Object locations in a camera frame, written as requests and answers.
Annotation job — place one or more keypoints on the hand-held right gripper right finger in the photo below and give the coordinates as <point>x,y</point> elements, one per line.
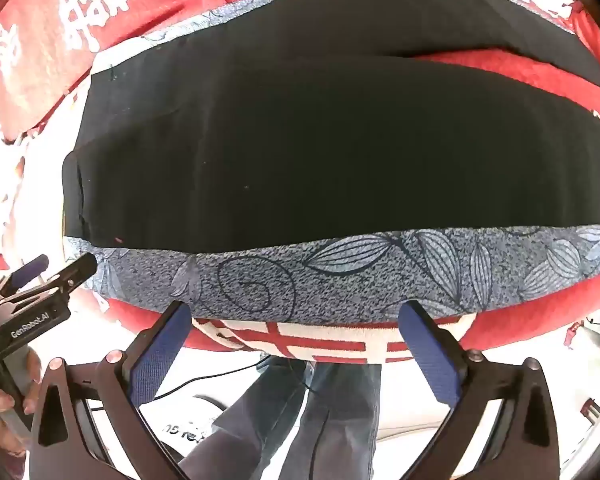
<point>430,355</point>

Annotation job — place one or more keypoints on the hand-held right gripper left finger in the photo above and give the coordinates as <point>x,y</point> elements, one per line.
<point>160,355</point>

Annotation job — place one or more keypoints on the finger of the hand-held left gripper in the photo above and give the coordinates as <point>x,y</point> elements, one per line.
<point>30,269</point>
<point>75,271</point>

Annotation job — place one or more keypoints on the black pants with floral lining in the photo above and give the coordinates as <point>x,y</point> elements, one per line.
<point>300,160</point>

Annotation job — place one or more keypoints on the white floral bedsheet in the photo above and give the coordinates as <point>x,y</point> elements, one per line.
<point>35,195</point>

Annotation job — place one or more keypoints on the person's legs in jeans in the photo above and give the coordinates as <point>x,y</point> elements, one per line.
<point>325,425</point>

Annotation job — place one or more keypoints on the red printed blanket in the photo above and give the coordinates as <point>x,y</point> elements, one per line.
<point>45,55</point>

